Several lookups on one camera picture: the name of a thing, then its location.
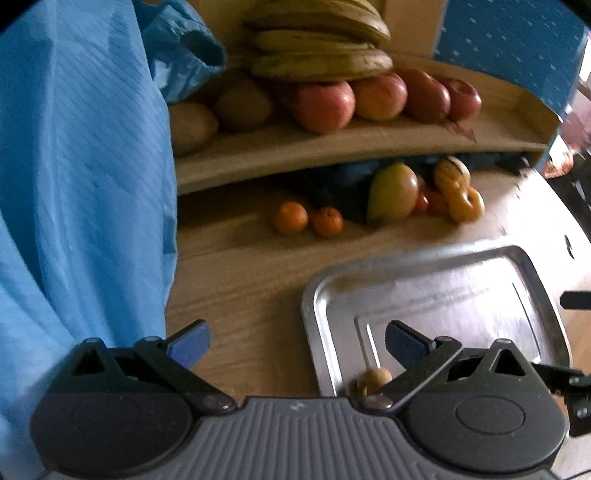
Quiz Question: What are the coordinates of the light blue striped garment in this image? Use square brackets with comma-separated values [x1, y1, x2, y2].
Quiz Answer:
[0, 0, 181, 480]

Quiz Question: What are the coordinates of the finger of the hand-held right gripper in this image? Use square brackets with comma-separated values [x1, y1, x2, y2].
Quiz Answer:
[560, 292, 591, 311]
[531, 364, 591, 437]

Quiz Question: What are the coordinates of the orange mandarin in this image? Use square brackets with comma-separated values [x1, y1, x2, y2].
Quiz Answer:
[310, 206, 345, 238]
[272, 200, 309, 236]

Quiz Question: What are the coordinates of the wooden tray shelf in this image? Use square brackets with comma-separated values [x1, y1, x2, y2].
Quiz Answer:
[171, 51, 565, 195]

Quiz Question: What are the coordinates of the bunch of bananas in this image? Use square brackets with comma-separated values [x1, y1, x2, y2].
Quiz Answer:
[242, 0, 394, 84]

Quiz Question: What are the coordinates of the pale purple cloth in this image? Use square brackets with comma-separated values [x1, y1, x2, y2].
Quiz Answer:
[561, 104, 591, 153]

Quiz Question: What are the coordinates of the blue dotted cloth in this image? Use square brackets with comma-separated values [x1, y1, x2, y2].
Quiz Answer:
[431, 0, 585, 123]

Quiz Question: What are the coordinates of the metal tray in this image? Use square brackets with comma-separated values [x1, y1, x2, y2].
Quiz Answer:
[301, 244, 573, 398]

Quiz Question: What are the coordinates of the light blue crumpled cloth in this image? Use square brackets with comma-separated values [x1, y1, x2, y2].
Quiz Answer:
[141, 0, 227, 104]

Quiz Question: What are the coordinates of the small brown round fruit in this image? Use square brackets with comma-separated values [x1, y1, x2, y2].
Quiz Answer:
[345, 367, 393, 398]

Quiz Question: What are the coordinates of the dark blue padded jacket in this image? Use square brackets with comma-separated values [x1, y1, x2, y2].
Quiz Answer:
[295, 154, 532, 223]

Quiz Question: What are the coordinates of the green red mango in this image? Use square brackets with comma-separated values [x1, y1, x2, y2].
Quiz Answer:
[367, 162, 420, 223]

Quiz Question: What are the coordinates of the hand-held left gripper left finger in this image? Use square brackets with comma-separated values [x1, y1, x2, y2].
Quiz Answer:
[69, 319, 237, 413]

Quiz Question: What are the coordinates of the red apple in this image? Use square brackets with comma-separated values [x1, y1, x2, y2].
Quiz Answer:
[353, 73, 408, 121]
[438, 78, 482, 121]
[293, 80, 356, 134]
[399, 69, 452, 124]

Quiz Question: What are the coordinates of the brown kiwi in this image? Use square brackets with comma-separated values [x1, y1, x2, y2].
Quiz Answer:
[215, 80, 273, 131]
[170, 102, 219, 157]

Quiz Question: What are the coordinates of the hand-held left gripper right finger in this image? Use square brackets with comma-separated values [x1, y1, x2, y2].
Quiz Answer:
[359, 320, 539, 411]

